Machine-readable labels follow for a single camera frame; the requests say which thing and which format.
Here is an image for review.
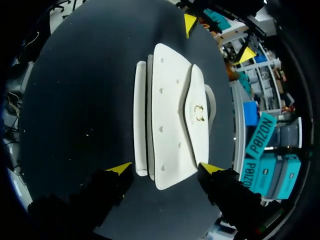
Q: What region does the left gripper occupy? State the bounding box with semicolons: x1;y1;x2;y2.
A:
174;0;266;66

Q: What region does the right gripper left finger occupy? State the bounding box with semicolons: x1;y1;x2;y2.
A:
26;161;134;228

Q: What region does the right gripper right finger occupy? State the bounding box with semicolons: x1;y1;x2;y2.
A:
196;161;263;230

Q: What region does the white leather handbag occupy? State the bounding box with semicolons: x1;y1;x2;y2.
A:
133;42;217;191

